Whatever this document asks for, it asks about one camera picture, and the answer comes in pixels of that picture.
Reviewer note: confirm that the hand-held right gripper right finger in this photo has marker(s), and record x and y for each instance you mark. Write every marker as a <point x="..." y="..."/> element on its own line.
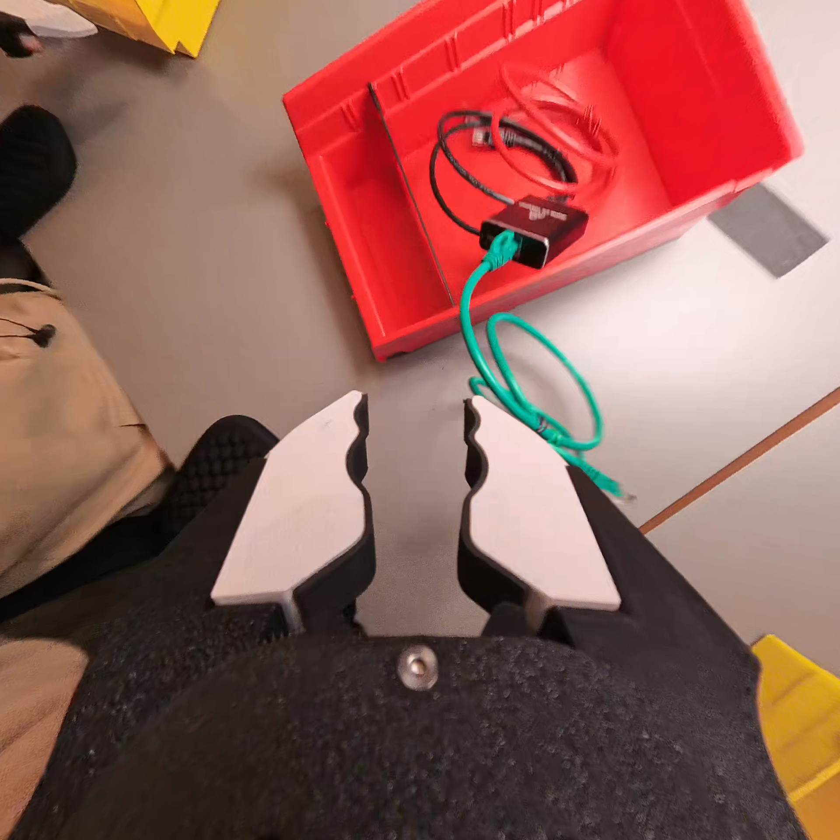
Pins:
<point x="538" y="525"/>

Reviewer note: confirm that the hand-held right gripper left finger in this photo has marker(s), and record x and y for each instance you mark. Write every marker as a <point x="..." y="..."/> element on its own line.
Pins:
<point x="295" y="525"/>

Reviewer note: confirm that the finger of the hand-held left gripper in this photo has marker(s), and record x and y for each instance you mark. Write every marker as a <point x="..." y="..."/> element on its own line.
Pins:
<point x="62" y="25"/>

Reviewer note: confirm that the black ethernet adapter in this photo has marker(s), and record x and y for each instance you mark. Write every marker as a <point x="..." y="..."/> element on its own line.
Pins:
<point x="544" y="226"/>

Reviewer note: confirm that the red plastic bin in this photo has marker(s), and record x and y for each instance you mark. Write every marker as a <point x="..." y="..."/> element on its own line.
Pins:
<point x="689" y="98"/>

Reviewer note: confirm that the person's left hand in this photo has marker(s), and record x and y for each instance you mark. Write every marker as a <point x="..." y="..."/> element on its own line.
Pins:
<point x="29" y="44"/>

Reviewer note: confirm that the person's beige hoodie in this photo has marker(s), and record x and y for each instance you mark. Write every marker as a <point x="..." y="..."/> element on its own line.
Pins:
<point x="65" y="426"/>

